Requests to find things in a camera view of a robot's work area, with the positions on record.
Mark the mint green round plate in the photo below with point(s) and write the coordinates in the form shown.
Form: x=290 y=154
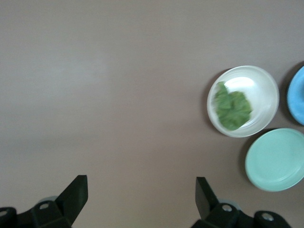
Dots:
x=275 y=159

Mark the blue round plate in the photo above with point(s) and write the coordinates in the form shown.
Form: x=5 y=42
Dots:
x=297 y=99

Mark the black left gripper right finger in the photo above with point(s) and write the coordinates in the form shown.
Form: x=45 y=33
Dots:
x=209 y=209

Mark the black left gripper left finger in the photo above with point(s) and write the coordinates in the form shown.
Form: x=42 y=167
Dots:
x=69 y=204

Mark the green lettuce leaf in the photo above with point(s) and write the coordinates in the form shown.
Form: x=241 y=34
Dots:
x=231 y=109

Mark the beige round plate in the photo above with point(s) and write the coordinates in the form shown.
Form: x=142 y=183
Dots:
x=263 y=95

